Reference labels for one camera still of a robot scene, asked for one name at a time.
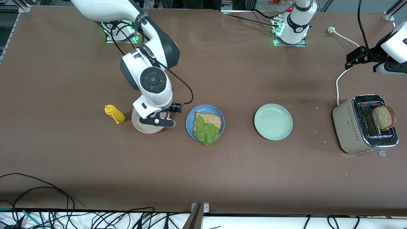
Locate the brown bread slice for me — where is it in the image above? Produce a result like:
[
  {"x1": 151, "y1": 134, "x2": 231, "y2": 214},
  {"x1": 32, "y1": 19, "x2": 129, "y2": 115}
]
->
[
  {"x1": 194, "y1": 112, "x2": 222, "y2": 131},
  {"x1": 372, "y1": 105, "x2": 397, "y2": 131}
]

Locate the green lettuce leaf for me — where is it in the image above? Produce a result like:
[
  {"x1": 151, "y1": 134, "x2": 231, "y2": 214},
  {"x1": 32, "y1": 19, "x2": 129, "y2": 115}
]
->
[{"x1": 193, "y1": 115, "x2": 220, "y2": 147}]

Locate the yellow mustard squeeze bottle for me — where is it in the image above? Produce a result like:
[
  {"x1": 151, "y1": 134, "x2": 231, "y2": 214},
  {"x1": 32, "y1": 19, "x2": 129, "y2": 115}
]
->
[{"x1": 105, "y1": 105, "x2": 126, "y2": 124}]

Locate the blue round plate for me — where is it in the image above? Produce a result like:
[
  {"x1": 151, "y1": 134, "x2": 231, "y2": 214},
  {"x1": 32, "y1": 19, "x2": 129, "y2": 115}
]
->
[{"x1": 186, "y1": 105, "x2": 225, "y2": 142}]

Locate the beige round plate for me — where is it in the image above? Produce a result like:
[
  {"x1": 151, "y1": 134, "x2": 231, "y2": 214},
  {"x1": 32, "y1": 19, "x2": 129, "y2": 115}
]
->
[{"x1": 131, "y1": 108, "x2": 166, "y2": 134}]

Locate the green round plate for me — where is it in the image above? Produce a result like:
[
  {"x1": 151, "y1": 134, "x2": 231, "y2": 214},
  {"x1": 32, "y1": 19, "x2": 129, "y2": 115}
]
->
[{"x1": 254, "y1": 103, "x2": 293, "y2": 141}]

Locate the beige chrome toaster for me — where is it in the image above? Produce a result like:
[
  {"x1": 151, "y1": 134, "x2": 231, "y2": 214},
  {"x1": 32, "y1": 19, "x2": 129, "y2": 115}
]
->
[{"x1": 332, "y1": 94, "x2": 399, "y2": 157}]

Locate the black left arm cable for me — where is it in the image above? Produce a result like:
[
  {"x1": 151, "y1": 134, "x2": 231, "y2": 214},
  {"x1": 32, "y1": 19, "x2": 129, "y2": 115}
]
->
[{"x1": 357, "y1": 0, "x2": 371, "y2": 51}]

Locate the white toaster power cable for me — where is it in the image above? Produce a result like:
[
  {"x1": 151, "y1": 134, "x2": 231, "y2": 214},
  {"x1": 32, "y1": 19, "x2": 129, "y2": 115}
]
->
[{"x1": 328, "y1": 27, "x2": 360, "y2": 107}]

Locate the aluminium frame profile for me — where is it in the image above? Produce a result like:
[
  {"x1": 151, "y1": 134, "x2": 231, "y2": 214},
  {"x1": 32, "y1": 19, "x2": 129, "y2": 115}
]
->
[
  {"x1": 383, "y1": 0, "x2": 407, "y2": 22},
  {"x1": 0, "y1": 0, "x2": 32, "y2": 61}
]

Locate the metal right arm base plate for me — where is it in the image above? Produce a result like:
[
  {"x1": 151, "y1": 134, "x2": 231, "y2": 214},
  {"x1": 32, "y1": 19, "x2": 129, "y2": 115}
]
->
[{"x1": 105, "y1": 21, "x2": 141, "y2": 44}]

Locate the metal table edge bracket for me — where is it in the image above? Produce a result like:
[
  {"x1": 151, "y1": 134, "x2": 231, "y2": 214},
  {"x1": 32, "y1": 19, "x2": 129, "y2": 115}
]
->
[{"x1": 182, "y1": 203, "x2": 210, "y2": 229}]

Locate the black base cable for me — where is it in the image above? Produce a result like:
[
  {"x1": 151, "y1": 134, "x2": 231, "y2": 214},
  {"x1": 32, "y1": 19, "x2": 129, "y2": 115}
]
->
[{"x1": 221, "y1": 9, "x2": 282, "y2": 27}]

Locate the black looped floor cable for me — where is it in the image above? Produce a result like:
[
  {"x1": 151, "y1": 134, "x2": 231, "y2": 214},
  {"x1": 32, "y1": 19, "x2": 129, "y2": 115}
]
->
[{"x1": 0, "y1": 173, "x2": 75, "y2": 223}]

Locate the teal floor cable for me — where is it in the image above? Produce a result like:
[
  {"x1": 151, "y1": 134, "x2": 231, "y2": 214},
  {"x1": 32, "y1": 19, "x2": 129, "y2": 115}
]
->
[{"x1": 0, "y1": 207, "x2": 45, "y2": 229}]

